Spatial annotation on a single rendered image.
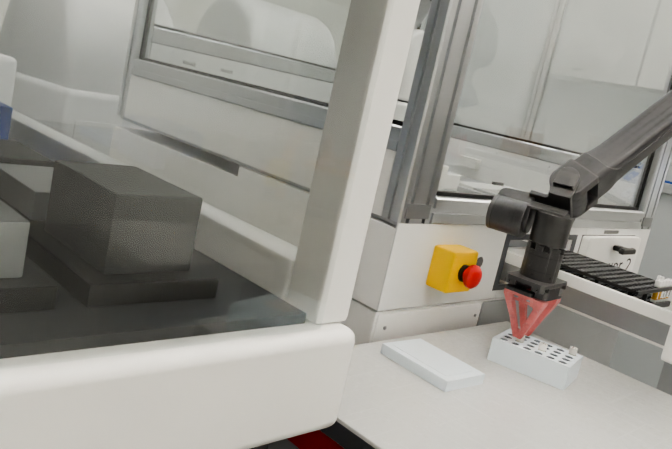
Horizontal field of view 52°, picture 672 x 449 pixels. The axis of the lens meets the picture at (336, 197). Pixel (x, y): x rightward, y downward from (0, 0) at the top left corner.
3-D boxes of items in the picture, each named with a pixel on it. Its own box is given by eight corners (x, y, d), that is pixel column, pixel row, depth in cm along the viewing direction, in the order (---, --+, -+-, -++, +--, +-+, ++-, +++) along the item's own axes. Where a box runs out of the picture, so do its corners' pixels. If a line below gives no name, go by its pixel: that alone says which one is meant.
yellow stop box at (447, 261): (472, 293, 118) (483, 252, 117) (448, 295, 113) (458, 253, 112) (449, 283, 121) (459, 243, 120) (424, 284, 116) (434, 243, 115)
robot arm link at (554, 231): (570, 213, 104) (579, 212, 109) (526, 200, 107) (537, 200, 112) (558, 257, 105) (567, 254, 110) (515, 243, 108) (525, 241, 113)
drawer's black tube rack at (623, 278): (665, 318, 132) (675, 286, 131) (628, 326, 120) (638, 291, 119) (560, 278, 147) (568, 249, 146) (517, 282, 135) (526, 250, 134)
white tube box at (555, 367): (576, 377, 111) (583, 355, 111) (563, 391, 104) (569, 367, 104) (504, 348, 118) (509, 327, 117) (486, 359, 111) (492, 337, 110)
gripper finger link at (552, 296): (492, 330, 110) (508, 274, 109) (511, 325, 116) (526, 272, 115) (532, 347, 106) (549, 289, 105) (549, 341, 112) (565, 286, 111)
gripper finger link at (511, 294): (491, 331, 110) (506, 275, 109) (510, 325, 116) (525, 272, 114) (531, 348, 106) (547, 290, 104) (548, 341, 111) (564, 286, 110)
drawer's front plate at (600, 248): (629, 279, 174) (642, 238, 172) (576, 285, 153) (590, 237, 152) (622, 277, 175) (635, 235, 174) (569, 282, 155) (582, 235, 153)
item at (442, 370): (482, 384, 100) (485, 373, 100) (444, 392, 94) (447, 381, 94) (418, 347, 109) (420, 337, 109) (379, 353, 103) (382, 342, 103)
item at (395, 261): (635, 282, 182) (650, 229, 180) (377, 311, 109) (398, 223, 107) (375, 190, 247) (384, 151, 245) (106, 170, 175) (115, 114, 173)
